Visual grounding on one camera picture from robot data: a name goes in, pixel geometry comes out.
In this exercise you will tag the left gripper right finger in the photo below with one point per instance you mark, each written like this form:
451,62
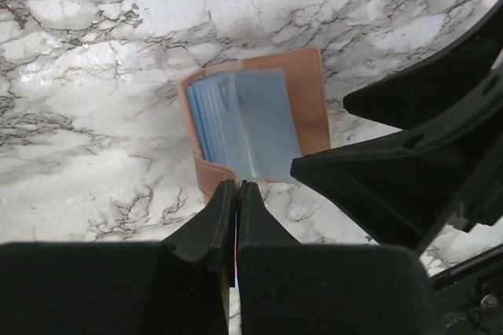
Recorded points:
287,287

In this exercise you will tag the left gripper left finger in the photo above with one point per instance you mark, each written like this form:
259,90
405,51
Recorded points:
179,285

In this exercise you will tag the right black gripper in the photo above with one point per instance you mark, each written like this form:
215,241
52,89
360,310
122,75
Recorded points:
463,257

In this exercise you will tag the tan leather card holder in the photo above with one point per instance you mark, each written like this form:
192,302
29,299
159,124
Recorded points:
306,92

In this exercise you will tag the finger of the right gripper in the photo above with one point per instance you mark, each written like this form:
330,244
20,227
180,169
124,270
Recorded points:
420,92
403,188

